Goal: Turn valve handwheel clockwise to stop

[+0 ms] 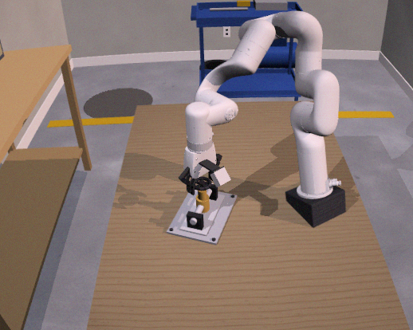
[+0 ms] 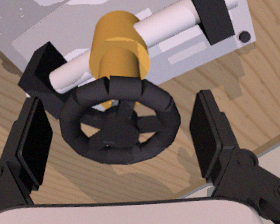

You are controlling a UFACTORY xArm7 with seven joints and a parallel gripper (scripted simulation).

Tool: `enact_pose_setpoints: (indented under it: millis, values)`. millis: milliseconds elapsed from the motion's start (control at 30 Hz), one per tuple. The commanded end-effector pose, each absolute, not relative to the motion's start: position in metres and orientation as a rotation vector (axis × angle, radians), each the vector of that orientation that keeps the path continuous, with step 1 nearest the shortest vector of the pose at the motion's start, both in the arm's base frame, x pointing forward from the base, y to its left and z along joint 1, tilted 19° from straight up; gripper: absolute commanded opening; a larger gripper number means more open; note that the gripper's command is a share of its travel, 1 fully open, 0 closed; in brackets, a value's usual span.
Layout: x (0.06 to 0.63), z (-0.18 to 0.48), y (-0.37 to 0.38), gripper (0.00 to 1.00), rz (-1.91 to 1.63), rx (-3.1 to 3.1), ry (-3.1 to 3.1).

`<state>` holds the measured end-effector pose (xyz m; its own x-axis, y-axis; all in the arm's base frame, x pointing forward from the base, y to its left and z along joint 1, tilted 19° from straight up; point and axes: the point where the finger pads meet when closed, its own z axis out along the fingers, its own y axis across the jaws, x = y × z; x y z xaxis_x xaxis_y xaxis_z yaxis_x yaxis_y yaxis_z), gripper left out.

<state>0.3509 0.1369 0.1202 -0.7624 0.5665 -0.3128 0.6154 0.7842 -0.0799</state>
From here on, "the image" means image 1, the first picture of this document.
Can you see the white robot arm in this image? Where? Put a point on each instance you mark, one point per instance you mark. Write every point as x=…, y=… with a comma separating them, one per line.
x=310, y=120

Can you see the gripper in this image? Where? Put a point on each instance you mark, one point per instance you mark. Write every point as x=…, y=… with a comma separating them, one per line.
x=191, y=166

